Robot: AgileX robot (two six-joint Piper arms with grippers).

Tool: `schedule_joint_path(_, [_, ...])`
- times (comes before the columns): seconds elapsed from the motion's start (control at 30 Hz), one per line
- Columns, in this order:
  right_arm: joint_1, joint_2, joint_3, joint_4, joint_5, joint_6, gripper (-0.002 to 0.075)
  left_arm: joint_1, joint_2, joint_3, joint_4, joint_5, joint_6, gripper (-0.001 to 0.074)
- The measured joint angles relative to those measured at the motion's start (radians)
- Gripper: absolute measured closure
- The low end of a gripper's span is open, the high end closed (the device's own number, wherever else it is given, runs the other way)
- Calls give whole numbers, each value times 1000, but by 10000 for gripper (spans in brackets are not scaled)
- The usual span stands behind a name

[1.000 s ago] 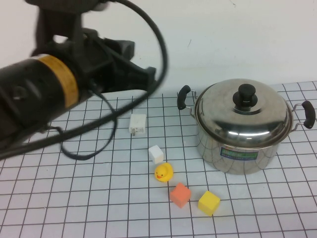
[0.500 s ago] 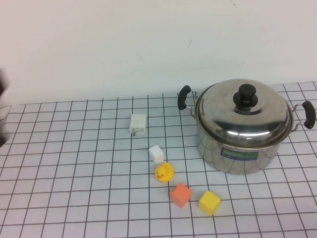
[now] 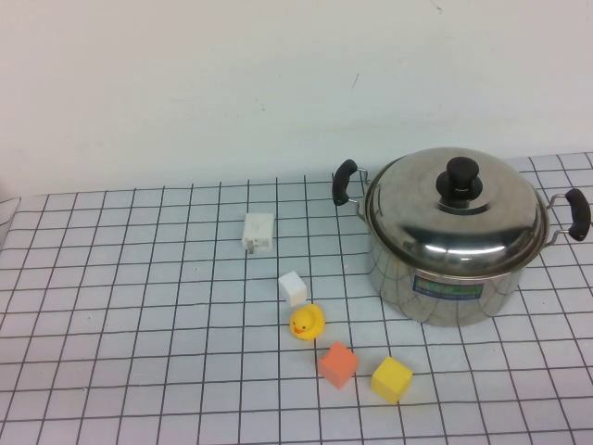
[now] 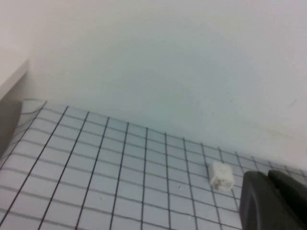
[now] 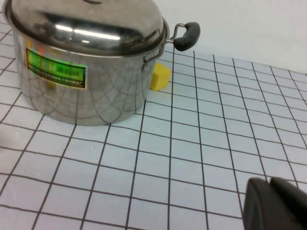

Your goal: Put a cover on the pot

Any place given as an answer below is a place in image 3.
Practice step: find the steel lid black knob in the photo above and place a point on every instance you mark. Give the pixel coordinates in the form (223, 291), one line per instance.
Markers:
(417, 218)

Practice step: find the white power adapter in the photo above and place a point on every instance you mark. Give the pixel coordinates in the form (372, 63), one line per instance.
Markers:
(257, 229)

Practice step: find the white foam cube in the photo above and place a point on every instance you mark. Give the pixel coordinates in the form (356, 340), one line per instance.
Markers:
(292, 288)

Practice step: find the yellow rubber duck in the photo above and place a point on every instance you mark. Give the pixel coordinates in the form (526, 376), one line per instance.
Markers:
(306, 322)

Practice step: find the orange foam cube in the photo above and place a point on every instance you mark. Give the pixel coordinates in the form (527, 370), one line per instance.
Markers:
(337, 364)

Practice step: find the yellow foam cube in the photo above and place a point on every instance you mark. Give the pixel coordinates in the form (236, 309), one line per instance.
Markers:
(391, 380)

